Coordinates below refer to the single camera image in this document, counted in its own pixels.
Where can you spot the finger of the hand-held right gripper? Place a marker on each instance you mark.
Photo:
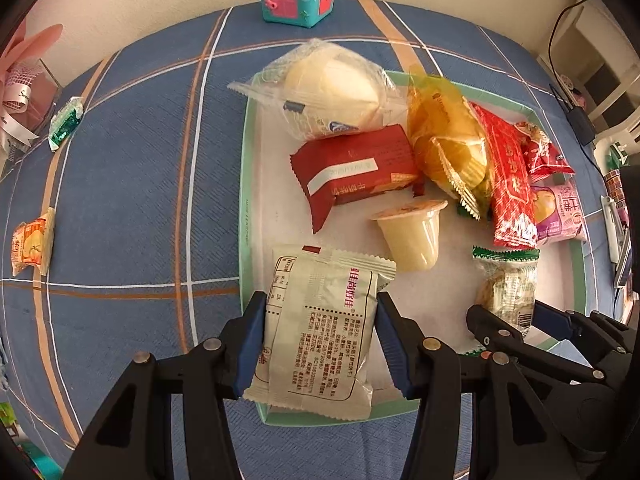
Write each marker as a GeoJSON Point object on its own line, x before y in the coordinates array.
{"type": "Point", "coordinates": [552, 320]}
{"type": "Point", "coordinates": [495, 332]}

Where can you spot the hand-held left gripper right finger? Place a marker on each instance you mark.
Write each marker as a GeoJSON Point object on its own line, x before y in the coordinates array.
{"type": "Point", "coordinates": [395, 355]}

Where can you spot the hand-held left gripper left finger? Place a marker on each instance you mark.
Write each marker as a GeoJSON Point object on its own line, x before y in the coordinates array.
{"type": "Point", "coordinates": [250, 350]}

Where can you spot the green-edged clear biscuit packet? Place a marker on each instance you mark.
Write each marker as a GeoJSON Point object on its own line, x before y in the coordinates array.
{"type": "Point", "coordinates": [507, 285]}

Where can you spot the cream white snack packet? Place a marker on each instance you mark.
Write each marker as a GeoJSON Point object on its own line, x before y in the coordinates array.
{"type": "Point", "coordinates": [315, 330]}

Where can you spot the pink snack packet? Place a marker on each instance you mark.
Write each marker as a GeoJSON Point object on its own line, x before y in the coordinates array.
{"type": "Point", "coordinates": [560, 215]}

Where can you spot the pale yellow jelly cup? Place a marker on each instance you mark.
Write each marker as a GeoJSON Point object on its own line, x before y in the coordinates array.
{"type": "Point", "coordinates": [410, 235]}

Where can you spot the red patterned snack packet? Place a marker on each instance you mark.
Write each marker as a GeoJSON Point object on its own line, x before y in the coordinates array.
{"type": "Point", "coordinates": [510, 180]}

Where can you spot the red cartoon snack packet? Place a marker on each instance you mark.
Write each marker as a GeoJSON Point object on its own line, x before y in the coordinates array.
{"type": "Point", "coordinates": [545, 155]}

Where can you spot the teal-edged white cardboard tray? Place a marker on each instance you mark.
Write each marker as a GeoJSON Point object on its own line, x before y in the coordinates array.
{"type": "Point", "coordinates": [270, 185]}

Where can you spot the yellow soft bread packet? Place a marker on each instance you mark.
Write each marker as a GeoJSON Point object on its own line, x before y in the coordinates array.
{"type": "Point", "coordinates": [445, 145]}

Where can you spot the dark red white-striped packet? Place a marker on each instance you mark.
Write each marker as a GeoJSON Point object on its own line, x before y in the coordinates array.
{"type": "Point", "coordinates": [350, 165]}

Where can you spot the clear-wrapped round white bun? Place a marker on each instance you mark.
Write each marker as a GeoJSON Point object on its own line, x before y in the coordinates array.
{"type": "Point", "coordinates": [325, 90]}

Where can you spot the colourful clutter pile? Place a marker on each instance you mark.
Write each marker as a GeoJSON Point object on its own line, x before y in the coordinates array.
{"type": "Point", "coordinates": [620, 200]}

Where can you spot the black power adapter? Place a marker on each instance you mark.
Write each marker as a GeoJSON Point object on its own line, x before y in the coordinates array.
{"type": "Point", "coordinates": [580, 125]}

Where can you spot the orange and white snack packet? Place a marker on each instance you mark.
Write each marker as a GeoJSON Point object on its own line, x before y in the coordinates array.
{"type": "Point", "coordinates": [32, 242]}

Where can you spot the white shelf unit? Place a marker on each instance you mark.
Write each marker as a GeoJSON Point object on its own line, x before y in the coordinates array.
{"type": "Point", "coordinates": [600, 70]}

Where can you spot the small green foil packet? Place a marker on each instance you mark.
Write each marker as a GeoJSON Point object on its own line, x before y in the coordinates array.
{"type": "Point", "coordinates": [65, 122]}

